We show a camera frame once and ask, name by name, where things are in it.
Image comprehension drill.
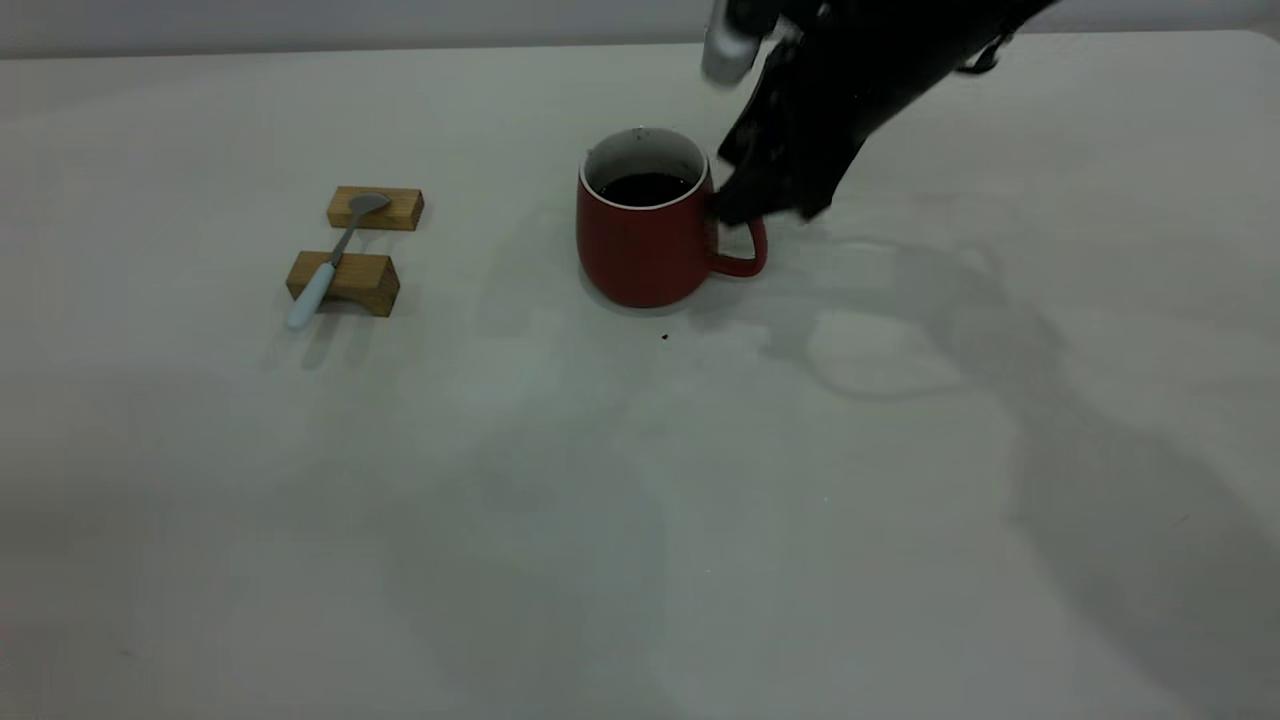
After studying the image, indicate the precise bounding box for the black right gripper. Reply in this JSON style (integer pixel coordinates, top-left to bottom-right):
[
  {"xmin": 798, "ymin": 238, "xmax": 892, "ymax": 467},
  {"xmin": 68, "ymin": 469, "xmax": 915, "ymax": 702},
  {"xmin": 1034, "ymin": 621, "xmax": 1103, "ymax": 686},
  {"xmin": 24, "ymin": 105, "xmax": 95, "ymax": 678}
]
[{"xmin": 712, "ymin": 20, "xmax": 901, "ymax": 227}]

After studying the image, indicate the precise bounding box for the red mug with white inside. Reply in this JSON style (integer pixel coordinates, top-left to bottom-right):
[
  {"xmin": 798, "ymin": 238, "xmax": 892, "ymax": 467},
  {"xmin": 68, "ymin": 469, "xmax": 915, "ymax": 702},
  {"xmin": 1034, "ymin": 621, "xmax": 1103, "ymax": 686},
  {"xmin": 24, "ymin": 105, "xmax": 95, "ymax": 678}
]
[{"xmin": 575, "ymin": 127, "xmax": 769, "ymax": 309}]

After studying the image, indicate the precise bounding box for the spoon with pale blue handle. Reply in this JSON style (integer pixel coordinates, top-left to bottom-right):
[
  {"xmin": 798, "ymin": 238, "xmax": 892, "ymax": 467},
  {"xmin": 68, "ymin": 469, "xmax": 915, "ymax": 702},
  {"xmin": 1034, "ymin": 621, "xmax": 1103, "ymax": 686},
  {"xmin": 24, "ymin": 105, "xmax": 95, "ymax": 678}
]
[{"xmin": 286, "ymin": 192, "xmax": 393, "ymax": 331}]

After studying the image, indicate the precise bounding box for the dark coffee liquid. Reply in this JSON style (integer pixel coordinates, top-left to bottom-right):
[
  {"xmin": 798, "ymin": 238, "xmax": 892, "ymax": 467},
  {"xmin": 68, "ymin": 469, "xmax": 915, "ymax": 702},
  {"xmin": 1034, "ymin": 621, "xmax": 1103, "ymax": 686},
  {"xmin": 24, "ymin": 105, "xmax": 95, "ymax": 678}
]
[{"xmin": 598, "ymin": 172, "xmax": 696, "ymax": 208}]

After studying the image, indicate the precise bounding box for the flat rectangular wooden block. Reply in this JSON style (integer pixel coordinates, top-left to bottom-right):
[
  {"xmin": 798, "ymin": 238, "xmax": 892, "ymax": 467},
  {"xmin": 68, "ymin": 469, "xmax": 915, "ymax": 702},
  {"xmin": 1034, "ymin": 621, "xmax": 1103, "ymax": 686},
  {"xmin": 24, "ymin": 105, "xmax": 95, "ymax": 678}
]
[{"xmin": 326, "ymin": 186, "xmax": 425, "ymax": 233}]

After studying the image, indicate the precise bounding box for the arched wooden block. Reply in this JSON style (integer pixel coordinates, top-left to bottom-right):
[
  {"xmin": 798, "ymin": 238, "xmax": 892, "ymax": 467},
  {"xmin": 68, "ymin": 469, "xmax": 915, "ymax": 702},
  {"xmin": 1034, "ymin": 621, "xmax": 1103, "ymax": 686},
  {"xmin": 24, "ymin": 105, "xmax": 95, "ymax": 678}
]
[{"xmin": 286, "ymin": 250, "xmax": 401, "ymax": 318}]

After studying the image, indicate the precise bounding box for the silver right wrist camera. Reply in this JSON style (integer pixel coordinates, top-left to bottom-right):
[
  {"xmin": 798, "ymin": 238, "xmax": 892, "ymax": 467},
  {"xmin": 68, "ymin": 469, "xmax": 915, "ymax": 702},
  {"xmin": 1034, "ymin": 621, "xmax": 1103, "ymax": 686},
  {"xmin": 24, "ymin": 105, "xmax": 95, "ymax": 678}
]
[{"xmin": 700, "ymin": 18, "xmax": 763, "ymax": 86}]

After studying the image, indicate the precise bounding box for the black right arm cable loop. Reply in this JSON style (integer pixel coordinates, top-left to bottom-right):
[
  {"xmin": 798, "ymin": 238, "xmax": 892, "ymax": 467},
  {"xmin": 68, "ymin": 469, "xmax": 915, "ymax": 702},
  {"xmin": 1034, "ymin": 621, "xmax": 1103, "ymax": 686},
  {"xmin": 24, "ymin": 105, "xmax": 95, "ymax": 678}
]
[{"xmin": 955, "ymin": 30, "xmax": 1013, "ymax": 76}]

